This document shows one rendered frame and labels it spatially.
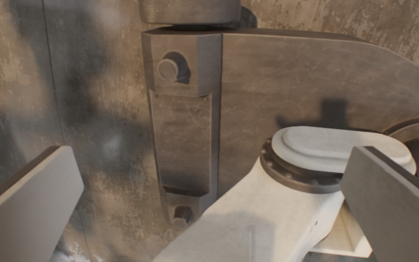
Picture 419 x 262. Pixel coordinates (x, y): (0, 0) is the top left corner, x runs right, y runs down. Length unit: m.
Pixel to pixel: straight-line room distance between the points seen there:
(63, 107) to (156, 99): 0.48
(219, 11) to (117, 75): 0.40
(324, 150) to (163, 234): 0.85
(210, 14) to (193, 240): 0.34
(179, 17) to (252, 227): 0.33
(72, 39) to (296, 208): 0.71
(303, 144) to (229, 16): 0.25
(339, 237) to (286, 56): 0.33
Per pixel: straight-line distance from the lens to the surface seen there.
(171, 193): 0.58
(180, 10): 0.43
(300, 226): 0.31
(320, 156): 0.35
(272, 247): 0.28
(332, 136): 0.40
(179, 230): 0.70
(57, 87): 0.89
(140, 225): 1.10
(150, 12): 0.46
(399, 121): 0.55
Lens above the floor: 0.61
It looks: 60 degrees down
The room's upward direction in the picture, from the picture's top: 158 degrees counter-clockwise
